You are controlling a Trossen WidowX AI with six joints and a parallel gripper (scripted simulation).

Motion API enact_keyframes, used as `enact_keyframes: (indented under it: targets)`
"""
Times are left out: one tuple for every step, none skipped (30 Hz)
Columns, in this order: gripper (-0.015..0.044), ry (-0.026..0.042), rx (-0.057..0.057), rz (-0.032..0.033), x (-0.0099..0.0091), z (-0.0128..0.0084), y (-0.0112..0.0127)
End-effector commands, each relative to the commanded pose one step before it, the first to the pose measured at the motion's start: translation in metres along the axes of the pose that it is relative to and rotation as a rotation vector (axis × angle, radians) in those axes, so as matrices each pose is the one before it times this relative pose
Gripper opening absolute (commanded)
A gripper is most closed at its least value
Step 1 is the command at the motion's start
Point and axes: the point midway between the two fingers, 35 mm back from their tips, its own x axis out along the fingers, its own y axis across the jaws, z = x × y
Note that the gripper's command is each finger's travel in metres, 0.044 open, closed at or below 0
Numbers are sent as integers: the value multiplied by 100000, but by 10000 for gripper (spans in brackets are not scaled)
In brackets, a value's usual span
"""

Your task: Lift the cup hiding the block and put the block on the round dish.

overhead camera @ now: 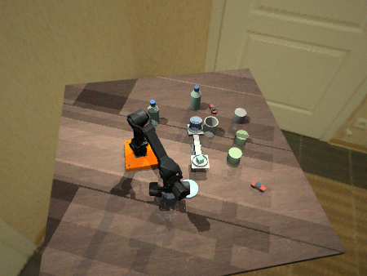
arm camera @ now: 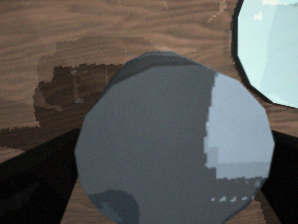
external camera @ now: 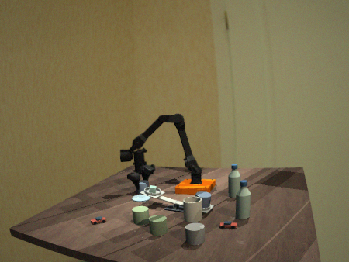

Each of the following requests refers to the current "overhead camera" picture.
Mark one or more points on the grey cylinder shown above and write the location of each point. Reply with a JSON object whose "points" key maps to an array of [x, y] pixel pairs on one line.
{"points": [[239, 116], [169, 198]]}

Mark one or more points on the light green cylinder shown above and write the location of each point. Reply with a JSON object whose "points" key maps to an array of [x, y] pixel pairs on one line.
{"points": [[241, 138]]}

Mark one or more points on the beige open cylinder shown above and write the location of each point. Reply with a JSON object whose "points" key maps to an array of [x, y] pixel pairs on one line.
{"points": [[210, 126]]}

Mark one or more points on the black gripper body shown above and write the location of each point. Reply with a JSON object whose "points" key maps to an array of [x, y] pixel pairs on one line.
{"points": [[154, 189]]}

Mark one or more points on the blue-grey cup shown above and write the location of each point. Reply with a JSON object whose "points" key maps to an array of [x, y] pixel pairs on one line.
{"points": [[195, 123]]}

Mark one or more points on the pale green cylinder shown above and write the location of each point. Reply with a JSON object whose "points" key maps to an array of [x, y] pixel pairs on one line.
{"points": [[234, 156]]}

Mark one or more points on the small red toy car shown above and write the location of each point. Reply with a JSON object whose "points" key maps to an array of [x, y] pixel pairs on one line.
{"points": [[258, 185], [213, 110]]}

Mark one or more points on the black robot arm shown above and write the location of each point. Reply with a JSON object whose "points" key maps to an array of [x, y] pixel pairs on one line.
{"points": [[144, 135]]}

